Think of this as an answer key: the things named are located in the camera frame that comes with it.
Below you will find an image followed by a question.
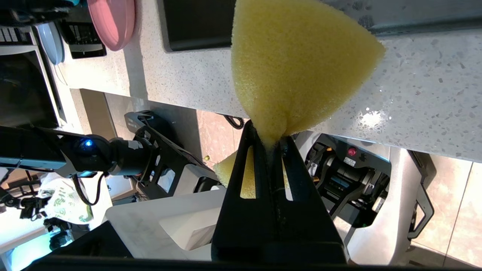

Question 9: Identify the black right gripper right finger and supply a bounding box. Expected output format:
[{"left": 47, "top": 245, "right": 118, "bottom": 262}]
[{"left": 271, "top": 135, "right": 347, "bottom": 264}]

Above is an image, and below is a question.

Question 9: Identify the white and black robot base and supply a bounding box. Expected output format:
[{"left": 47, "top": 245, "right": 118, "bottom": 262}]
[{"left": 105, "top": 109, "right": 437, "bottom": 266}]

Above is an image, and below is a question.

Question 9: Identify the pink plate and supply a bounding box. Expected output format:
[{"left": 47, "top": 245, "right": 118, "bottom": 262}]
[{"left": 87, "top": 0, "right": 136, "bottom": 52}]

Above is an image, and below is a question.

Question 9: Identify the light blue plate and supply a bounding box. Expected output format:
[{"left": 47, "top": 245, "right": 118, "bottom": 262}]
[{"left": 37, "top": 22, "right": 65, "bottom": 65}]

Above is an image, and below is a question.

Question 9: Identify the black induction cooktop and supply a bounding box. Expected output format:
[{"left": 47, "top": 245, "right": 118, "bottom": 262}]
[{"left": 60, "top": 19, "right": 107, "bottom": 59}]

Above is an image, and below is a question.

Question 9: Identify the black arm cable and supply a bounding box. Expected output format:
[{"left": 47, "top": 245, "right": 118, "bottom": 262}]
[{"left": 72, "top": 171, "right": 107, "bottom": 206}]

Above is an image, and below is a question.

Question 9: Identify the stainless steel sink basin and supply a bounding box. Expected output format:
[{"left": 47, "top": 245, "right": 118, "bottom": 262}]
[{"left": 157, "top": 0, "right": 482, "bottom": 52}]

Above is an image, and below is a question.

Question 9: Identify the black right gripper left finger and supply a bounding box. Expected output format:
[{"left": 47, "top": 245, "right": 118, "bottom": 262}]
[{"left": 211, "top": 120, "right": 274, "bottom": 263}]

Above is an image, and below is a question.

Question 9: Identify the black glass-front appliance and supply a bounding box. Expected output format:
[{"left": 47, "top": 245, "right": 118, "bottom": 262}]
[{"left": 0, "top": 26, "right": 67, "bottom": 129}]

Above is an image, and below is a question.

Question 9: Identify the yellow sponge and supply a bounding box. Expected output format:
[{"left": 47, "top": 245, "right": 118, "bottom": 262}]
[{"left": 213, "top": 0, "right": 386, "bottom": 199}]

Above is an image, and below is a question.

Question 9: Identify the white green-printed plastic bag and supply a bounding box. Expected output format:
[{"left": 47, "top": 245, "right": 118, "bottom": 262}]
[{"left": 38, "top": 177, "right": 95, "bottom": 226}]

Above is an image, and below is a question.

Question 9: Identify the black coiled cable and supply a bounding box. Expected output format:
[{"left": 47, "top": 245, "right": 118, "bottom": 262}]
[{"left": 225, "top": 115, "right": 245, "bottom": 130}]

